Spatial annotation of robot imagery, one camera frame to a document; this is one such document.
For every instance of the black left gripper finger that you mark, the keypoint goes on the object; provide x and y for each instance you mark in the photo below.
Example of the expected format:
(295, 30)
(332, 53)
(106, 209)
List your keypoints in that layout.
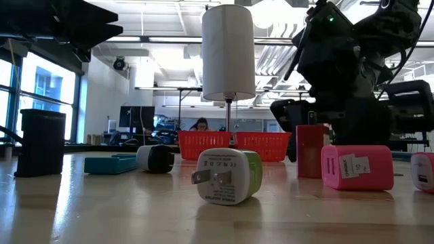
(84, 13)
(95, 35)

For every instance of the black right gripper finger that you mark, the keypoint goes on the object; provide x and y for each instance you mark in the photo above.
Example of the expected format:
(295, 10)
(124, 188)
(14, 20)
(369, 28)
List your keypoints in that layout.
(410, 105)
(288, 115)

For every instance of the red rectangular box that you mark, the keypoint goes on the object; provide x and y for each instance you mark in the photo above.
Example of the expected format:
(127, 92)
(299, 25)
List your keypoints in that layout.
(310, 152)

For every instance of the pink charger with paper label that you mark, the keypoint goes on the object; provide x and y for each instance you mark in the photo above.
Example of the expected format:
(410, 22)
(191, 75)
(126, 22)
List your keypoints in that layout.
(373, 169)

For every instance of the black rectangular box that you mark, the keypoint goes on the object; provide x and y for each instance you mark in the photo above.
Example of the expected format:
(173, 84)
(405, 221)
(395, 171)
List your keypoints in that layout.
(40, 142)

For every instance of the blue cased digital display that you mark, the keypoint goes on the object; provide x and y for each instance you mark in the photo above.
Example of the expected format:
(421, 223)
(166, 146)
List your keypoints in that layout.
(108, 165)

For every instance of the black and white power adapter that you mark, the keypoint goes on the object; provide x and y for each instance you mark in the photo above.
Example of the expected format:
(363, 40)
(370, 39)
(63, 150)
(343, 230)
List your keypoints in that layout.
(159, 159)

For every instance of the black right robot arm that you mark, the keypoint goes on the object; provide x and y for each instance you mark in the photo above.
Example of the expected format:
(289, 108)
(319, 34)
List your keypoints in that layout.
(390, 27)

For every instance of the black ceiling spotlight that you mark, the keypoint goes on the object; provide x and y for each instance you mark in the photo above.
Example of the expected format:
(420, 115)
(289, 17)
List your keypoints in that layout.
(119, 63)

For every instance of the red plastic basket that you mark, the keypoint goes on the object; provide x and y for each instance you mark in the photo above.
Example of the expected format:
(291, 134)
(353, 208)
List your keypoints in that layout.
(264, 145)
(203, 144)

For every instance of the person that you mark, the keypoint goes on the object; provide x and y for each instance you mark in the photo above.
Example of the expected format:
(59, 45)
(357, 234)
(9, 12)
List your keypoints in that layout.
(201, 126)

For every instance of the white cylindrical table lamp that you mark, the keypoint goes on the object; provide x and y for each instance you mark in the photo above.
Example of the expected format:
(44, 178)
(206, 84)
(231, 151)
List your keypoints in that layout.
(227, 51)

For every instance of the green and white power adapter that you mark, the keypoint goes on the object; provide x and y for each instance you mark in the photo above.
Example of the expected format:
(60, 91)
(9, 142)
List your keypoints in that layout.
(230, 183)

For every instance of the dark computer monitor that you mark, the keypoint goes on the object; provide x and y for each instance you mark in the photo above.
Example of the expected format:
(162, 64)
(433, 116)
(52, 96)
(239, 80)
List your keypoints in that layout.
(135, 117)

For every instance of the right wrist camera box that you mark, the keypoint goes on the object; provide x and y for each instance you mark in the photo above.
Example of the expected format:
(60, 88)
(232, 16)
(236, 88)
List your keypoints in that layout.
(329, 23)

